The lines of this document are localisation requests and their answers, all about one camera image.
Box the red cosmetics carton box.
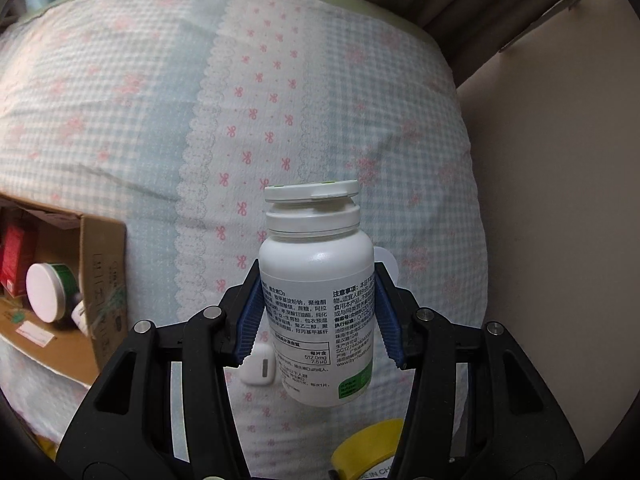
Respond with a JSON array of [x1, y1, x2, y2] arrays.
[[1, 222, 38, 297]]

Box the checkered floral bed sheet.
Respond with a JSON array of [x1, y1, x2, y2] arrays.
[[1, 0, 488, 442]]

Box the white earbuds case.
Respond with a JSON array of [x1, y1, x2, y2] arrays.
[[239, 342, 277, 387]]

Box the white pill bottle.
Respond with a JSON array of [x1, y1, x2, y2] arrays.
[[258, 180, 374, 408]]

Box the yellow tape roll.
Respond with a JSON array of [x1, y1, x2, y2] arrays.
[[331, 418, 404, 480]]

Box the pale green jar white lid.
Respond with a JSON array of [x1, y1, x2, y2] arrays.
[[374, 246, 399, 283]]

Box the small white black jar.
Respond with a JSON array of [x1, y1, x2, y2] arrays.
[[70, 300, 90, 337]]

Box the green label jar white lid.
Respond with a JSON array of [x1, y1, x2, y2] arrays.
[[26, 263, 82, 323]]

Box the brown cardboard box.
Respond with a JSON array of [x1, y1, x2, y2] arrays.
[[1, 195, 127, 386]]

